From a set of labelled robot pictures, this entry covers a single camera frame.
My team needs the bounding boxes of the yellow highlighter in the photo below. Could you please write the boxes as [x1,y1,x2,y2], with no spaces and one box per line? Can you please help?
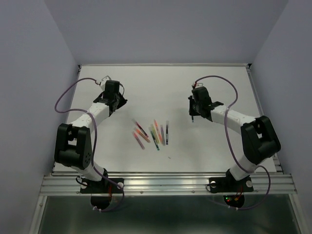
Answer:
[151,124,161,144]

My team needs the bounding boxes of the dark red pen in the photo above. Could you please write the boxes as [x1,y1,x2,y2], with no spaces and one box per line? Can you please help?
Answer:
[132,119,148,138]

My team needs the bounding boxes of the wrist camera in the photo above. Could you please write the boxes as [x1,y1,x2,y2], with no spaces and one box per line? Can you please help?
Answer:
[99,76,112,89]
[192,82,203,89]

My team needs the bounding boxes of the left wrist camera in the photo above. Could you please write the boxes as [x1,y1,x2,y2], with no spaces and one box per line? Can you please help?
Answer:
[99,76,112,89]

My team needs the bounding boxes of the green pen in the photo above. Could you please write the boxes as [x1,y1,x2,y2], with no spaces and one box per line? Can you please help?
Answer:
[149,127,159,151]

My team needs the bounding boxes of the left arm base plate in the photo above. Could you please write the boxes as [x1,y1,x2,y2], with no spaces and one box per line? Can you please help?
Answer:
[80,178,122,194]

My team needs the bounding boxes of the pink highlighter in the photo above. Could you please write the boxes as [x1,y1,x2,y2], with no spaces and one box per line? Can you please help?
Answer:
[132,132,145,150]

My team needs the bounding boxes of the aluminium rail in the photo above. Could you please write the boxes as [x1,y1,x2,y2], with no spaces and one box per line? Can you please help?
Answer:
[39,173,297,196]

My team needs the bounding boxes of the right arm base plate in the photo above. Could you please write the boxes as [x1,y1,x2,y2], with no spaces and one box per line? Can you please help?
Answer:
[207,176,254,194]

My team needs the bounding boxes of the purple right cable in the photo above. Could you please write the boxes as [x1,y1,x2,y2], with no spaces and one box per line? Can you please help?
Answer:
[194,75,271,212]

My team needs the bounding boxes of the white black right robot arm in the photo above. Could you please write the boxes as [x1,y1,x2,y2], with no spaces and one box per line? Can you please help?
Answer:
[188,86,281,190]

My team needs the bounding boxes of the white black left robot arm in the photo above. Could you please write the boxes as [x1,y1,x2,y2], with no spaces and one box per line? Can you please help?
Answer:
[54,78,127,192]

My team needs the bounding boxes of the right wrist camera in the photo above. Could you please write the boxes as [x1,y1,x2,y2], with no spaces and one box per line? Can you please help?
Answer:
[192,82,203,89]

